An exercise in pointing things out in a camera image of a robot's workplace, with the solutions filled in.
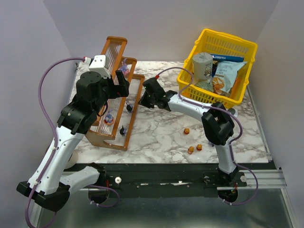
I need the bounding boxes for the purple donkey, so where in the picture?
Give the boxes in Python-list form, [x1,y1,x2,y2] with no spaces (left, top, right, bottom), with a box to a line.
[104,111,115,125]
[119,58,130,76]

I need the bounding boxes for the black hat donkey toy back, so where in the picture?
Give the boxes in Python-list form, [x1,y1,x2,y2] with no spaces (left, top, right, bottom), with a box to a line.
[126,104,133,113]

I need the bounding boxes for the black hat donkey toy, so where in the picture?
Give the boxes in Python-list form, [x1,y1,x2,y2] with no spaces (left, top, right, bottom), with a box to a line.
[119,125,127,136]
[126,104,133,113]

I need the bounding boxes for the black hat donkey toy front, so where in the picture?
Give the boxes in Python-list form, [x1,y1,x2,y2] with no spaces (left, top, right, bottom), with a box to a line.
[119,125,127,136]

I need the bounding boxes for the orange bear toy back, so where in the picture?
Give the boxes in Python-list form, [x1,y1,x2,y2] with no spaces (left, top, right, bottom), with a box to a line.
[184,128,190,134]

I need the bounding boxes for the orange bear toy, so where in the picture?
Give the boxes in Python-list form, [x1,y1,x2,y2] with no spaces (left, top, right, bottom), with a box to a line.
[196,144,202,151]
[188,146,194,154]
[184,128,190,134]

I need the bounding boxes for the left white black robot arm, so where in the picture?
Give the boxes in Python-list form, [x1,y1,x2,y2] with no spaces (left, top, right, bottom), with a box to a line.
[17,70,130,212]

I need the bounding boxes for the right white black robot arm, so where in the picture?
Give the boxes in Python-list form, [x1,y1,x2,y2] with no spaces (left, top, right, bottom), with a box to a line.
[139,77,238,184]

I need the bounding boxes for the brown tiered acrylic shelf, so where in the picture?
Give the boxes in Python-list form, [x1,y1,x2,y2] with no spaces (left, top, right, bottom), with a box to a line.
[85,36,145,151]

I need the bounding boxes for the green round item in basket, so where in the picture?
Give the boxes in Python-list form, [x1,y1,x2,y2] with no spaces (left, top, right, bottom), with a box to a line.
[195,81,214,93]

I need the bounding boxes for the grey cylindrical canister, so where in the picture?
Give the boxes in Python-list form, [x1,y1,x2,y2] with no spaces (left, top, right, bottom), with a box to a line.
[192,52,213,81]

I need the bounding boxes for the orange bear toy front left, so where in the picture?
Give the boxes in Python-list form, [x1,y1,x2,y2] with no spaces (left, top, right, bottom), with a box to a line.
[188,146,194,154]

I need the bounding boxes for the orange bear toy front right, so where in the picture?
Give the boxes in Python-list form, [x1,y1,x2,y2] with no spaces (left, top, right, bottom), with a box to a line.
[196,144,202,151]

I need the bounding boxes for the light blue chips bag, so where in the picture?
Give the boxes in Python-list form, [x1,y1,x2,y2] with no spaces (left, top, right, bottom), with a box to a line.
[211,61,247,95]

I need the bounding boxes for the dark blue box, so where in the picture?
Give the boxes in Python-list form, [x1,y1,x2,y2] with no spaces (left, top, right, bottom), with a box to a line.
[210,54,244,62]

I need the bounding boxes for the brown topped white roll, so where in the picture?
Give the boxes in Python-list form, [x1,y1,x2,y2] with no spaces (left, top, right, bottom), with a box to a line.
[48,145,78,169]

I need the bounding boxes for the white bottle grey cap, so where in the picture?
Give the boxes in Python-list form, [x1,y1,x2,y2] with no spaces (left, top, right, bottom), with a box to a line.
[228,108,238,117]

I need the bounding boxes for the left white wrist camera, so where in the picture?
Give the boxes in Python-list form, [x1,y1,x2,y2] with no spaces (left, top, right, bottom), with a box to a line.
[83,55,111,79]

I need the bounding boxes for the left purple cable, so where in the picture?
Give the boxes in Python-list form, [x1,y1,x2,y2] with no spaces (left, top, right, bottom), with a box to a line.
[25,57,88,228]

